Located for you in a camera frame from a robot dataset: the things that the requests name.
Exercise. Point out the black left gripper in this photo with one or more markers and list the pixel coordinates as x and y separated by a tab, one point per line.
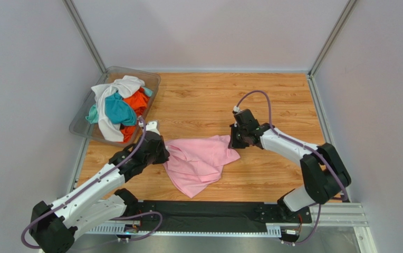
165	153

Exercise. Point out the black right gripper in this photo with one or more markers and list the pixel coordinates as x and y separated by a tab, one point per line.
236	136

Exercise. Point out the pink t shirt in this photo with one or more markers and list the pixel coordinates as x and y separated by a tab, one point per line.
194	164

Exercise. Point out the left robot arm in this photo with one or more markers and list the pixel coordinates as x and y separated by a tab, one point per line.
55	227

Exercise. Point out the white t shirt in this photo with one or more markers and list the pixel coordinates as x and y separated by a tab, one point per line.
125	87

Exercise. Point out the orange t shirt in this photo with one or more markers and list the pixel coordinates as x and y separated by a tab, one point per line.
133	107

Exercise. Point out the teal t shirt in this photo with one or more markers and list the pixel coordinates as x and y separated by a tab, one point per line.
112	107

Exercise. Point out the clear plastic bin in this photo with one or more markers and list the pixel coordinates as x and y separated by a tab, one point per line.
81	127

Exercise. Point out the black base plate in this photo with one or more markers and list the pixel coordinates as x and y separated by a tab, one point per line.
210	216

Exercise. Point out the aluminium corner post left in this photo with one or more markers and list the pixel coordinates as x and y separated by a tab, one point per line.
84	33

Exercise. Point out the aluminium corner post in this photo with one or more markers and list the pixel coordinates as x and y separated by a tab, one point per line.
344	16
84	33

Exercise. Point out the aluminium corner post right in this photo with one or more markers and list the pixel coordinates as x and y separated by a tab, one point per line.
344	16

